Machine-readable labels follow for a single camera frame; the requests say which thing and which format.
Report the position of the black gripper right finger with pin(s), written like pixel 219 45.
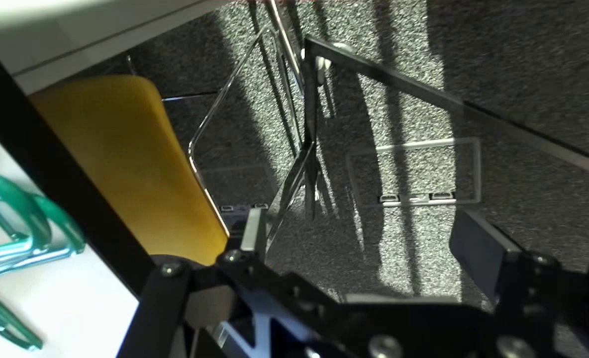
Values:
pixel 483 260

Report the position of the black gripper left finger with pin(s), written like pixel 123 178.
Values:
pixel 253 230

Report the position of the green plastic hanger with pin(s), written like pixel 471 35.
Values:
pixel 48 212
pixel 8 325
pixel 16 256

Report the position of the clear plastic container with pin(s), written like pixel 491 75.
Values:
pixel 414 172

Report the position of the metal clothes rack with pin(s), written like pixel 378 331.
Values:
pixel 310 121

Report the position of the yellow plastic chair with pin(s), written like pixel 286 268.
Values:
pixel 127 166

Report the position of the white rectangular table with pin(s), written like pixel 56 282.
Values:
pixel 81 311

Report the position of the white panel with grey edge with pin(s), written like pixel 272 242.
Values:
pixel 75 27

